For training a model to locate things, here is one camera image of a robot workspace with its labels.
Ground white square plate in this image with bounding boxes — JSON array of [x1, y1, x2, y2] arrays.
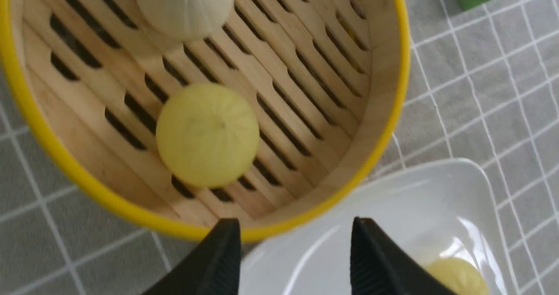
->
[[239, 158, 516, 295]]

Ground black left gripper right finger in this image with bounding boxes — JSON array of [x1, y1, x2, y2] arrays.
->
[[351, 217, 454, 295]]

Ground yellow steamed bun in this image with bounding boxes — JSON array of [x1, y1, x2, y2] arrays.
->
[[155, 83, 260, 188], [426, 257, 489, 295]]

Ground yellow-rimmed bamboo steamer basket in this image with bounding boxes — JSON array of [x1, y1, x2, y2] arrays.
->
[[1, 0, 411, 241]]

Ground white steamed bun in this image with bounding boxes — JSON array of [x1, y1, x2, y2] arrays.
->
[[136, 0, 234, 41]]

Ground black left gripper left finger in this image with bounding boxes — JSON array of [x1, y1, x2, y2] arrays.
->
[[144, 218, 241, 295]]

